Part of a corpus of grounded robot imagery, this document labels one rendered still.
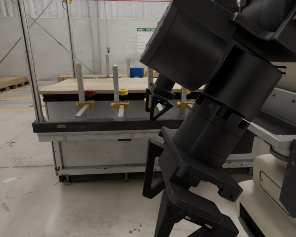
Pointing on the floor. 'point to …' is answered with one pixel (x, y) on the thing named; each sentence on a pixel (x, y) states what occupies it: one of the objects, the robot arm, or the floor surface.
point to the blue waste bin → (136, 72)
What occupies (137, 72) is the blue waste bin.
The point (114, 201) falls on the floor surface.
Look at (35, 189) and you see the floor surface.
